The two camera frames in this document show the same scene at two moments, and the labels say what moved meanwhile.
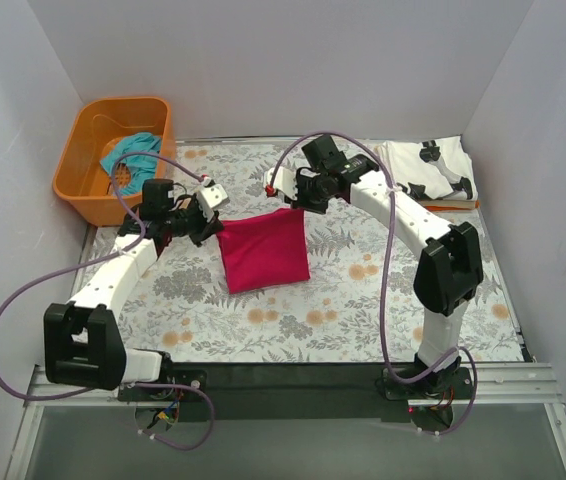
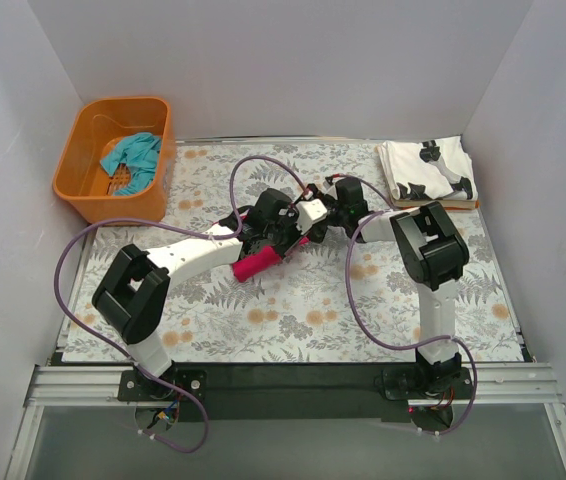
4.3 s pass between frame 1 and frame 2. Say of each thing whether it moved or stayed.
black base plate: stayed
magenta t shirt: moved
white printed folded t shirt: stayed
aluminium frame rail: stayed
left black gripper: moved
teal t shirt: stayed
